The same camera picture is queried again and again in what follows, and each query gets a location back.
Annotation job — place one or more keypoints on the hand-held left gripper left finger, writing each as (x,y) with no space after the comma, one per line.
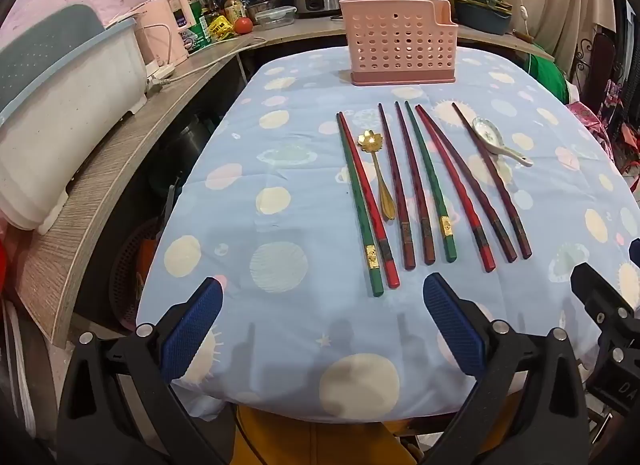
(192,325)

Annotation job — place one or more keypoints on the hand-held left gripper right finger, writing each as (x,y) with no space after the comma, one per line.
(450,325)

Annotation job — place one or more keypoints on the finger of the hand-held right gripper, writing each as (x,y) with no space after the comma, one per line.
(597,292)
(635,251)

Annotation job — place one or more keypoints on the green chopstick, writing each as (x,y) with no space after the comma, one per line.
(434,195)
(360,205)

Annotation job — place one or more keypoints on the dark brown chopstick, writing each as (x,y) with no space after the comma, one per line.
(475,195)
(495,185)

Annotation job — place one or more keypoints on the dark red chopstick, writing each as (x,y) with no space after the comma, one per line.
(397,195)
(417,195)

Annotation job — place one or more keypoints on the white ceramic spoon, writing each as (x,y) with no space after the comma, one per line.
(485,130)

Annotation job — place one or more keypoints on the gold flower spoon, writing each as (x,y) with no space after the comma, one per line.
(368,140)

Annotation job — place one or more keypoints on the pink perforated utensil basket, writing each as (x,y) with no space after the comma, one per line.
(400,45)

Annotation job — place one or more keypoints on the red plastic basket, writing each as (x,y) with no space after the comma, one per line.
(135,270)

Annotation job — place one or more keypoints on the pink patterned cloth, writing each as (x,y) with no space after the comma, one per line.
(585,117)

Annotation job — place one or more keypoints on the blue printed tablecloth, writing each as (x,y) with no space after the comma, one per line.
(300,225)

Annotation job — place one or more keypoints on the yellow stool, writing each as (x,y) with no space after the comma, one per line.
(310,440)

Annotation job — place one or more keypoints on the wooden counter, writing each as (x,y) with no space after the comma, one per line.
(100,185)

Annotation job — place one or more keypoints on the dark wooden chair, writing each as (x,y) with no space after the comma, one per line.
(602,60)

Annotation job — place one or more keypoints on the green plastic bag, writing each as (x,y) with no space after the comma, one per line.
(542,65)

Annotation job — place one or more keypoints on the white power strip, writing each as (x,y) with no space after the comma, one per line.
(160,77)

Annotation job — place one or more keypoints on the green detergent pouch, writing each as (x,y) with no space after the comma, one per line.
(197,30)

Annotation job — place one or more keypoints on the yellow snack packet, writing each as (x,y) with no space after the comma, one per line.
(220,29)

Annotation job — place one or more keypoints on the pink electric kettle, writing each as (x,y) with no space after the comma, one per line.
(160,27)

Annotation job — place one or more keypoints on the red tomato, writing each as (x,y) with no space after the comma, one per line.
(244,26)

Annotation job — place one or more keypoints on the glass container with blue lid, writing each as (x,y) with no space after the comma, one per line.
(275,17)

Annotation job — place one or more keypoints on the yellow oil bottle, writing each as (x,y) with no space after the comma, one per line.
(233,7)

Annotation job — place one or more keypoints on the small steel lidded pot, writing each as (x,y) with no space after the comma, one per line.
(265,6)

